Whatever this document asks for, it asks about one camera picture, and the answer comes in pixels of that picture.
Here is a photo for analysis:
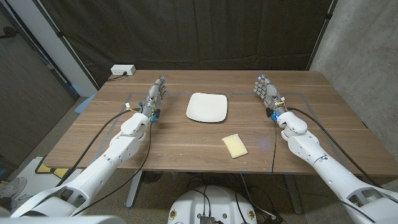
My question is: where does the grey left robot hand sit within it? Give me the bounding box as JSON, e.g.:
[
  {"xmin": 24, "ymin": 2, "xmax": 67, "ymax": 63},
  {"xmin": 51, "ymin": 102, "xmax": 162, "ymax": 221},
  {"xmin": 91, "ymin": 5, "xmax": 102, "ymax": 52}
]
[{"xmin": 142, "ymin": 74, "xmax": 168, "ymax": 117}]

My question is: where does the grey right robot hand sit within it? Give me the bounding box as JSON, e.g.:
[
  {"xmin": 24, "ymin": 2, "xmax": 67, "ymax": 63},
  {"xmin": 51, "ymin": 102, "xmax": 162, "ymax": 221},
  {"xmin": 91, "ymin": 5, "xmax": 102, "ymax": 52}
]
[{"xmin": 252, "ymin": 73, "xmax": 287, "ymax": 117}]

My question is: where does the white square plate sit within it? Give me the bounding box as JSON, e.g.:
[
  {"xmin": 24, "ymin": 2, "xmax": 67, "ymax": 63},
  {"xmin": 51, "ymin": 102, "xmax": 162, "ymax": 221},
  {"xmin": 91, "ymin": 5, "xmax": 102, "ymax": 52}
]
[{"xmin": 185, "ymin": 92, "xmax": 229, "ymax": 124}]

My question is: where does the yellow sponge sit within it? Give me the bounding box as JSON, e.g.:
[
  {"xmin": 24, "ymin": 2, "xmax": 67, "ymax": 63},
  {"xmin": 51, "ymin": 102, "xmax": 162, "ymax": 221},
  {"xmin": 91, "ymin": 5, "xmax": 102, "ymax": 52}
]
[{"xmin": 221, "ymin": 133, "xmax": 249, "ymax": 159}]

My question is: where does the white power strip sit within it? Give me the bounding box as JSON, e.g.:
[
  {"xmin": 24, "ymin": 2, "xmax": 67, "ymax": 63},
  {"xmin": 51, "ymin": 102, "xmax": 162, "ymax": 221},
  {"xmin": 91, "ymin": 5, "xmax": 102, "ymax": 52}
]
[{"xmin": 110, "ymin": 64, "xmax": 137, "ymax": 77}]

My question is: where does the light blue floor object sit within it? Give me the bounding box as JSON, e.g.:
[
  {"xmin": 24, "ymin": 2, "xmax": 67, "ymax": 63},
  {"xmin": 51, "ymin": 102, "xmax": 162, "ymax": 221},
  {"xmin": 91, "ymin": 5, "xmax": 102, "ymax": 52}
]
[{"xmin": 73, "ymin": 93, "xmax": 97, "ymax": 116}]

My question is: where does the black backdrop curtain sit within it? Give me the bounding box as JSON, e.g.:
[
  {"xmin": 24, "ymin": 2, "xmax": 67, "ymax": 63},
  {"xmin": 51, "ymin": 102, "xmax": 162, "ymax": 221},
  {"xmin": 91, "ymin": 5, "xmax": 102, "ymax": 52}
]
[{"xmin": 32, "ymin": 0, "xmax": 338, "ymax": 88}]

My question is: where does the round black floor fan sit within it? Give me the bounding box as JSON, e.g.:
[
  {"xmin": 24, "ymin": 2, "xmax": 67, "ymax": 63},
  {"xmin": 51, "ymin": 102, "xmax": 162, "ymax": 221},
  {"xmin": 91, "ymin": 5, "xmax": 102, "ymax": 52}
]
[{"xmin": 141, "ymin": 170, "xmax": 164, "ymax": 185}]

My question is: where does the black backdrop stand pole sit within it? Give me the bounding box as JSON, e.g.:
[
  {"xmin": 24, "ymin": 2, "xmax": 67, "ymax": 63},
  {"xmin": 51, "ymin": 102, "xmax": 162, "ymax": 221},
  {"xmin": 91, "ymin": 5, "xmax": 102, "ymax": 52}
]
[
  {"xmin": 305, "ymin": 0, "xmax": 338, "ymax": 72},
  {"xmin": 32, "ymin": 0, "xmax": 101, "ymax": 91}
]

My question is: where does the grey table leg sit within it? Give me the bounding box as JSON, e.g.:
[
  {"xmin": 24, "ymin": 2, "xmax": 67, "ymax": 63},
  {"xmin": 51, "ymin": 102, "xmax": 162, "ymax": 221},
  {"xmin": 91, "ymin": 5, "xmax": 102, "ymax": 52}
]
[
  {"xmin": 283, "ymin": 174, "xmax": 303, "ymax": 215},
  {"xmin": 124, "ymin": 170, "xmax": 144, "ymax": 209}
]

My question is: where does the white robot torso base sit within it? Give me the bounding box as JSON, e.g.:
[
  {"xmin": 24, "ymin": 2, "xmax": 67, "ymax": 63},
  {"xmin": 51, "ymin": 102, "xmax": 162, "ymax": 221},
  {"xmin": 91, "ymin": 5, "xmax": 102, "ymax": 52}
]
[{"xmin": 167, "ymin": 185, "xmax": 259, "ymax": 224}]

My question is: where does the black power adapter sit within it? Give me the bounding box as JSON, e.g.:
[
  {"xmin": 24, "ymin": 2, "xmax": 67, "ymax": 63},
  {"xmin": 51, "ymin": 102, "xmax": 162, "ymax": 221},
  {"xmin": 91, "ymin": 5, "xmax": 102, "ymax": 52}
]
[{"xmin": 262, "ymin": 211, "xmax": 284, "ymax": 224}]

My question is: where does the white floor board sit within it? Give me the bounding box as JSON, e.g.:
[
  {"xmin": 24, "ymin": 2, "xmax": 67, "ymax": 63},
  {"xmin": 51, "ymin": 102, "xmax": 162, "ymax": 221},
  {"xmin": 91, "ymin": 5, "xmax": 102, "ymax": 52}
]
[{"xmin": 0, "ymin": 156, "xmax": 84, "ymax": 213}]

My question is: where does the grey sneaker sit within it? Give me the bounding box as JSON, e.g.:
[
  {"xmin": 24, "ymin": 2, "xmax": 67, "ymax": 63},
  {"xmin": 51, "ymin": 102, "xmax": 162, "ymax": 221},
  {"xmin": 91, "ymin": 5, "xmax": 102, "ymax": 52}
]
[{"xmin": 0, "ymin": 176, "xmax": 29, "ymax": 203}]

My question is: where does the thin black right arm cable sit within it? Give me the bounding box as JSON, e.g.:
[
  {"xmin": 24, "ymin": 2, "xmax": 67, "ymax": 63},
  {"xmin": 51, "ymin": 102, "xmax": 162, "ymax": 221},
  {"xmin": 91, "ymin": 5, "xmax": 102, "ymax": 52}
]
[{"xmin": 271, "ymin": 119, "xmax": 279, "ymax": 175}]

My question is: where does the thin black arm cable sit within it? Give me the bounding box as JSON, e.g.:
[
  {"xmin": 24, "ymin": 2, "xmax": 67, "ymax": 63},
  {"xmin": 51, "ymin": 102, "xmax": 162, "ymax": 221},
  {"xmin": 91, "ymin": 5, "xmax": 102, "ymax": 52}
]
[
  {"xmin": 271, "ymin": 119, "xmax": 279, "ymax": 175},
  {"xmin": 71, "ymin": 119, "xmax": 154, "ymax": 217}
]

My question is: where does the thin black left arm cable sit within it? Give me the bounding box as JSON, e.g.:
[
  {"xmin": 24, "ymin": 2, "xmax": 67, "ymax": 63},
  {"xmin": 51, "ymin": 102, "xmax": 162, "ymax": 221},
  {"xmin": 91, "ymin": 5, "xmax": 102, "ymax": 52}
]
[{"xmin": 71, "ymin": 119, "xmax": 154, "ymax": 217}]

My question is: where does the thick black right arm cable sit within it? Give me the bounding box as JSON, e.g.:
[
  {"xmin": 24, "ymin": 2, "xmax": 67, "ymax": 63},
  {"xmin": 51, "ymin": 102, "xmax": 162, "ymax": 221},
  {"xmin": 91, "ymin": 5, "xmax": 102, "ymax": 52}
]
[{"xmin": 286, "ymin": 106, "xmax": 379, "ymax": 188}]

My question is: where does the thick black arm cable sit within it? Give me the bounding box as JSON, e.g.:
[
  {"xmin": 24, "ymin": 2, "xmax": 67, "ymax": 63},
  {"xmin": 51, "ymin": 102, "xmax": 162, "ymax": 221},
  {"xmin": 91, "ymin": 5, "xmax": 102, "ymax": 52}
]
[
  {"xmin": 286, "ymin": 106, "xmax": 379, "ymax": 188},
  {"xmin": 55, "ymin": 107, "xmax": 141, "ymax": 188}
]

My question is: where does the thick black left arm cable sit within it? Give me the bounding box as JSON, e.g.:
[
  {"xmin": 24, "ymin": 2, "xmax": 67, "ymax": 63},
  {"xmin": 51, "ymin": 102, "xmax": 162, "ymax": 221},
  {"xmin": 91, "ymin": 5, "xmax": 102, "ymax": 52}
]
[{"xmin": 55, "ymin": 107, "xmax": 141, "ymax": 188}]

